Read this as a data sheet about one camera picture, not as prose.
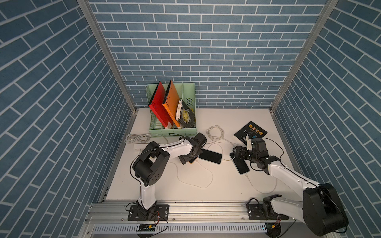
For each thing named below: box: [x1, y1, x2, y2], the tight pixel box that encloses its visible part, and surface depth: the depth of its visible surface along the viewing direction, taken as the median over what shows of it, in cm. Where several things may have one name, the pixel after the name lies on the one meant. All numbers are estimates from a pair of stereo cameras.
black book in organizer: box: [175, 98, 197, 128], surface depth 98 cm
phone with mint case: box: [198, 148, 223, 165], surface depth 96 cm
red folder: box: [147, 80, 174, 128], surface depth 88 cm
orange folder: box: [162, 79, 182, 129], surface depth 92 cm
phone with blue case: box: [229, 152, 250, 175], surface depth 91 cm
